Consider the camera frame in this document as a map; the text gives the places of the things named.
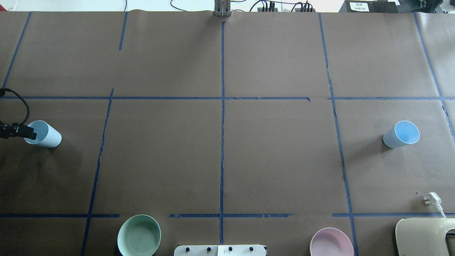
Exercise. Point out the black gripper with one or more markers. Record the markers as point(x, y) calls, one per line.
point(25, 132)

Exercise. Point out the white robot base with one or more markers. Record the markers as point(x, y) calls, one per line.
point(221, 250)

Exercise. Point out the light blue cup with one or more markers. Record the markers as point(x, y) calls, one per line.
point(46, 135)
point(402, 134)

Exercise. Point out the black box with label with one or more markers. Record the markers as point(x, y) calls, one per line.
point(368, 6)

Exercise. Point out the grey camera post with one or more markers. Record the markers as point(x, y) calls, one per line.
point(222, 8)

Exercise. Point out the black power strip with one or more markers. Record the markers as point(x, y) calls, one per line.
point(303, 8)
point(265, 9)

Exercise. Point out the pink bowl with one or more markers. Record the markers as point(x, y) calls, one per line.
point(330, 242)

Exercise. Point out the green bowl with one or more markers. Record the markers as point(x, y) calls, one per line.
point(140, 235)

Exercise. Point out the white power plug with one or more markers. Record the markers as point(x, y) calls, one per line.
point(433, 199)

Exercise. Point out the cream toaster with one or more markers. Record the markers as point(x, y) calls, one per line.
point(425, 236)

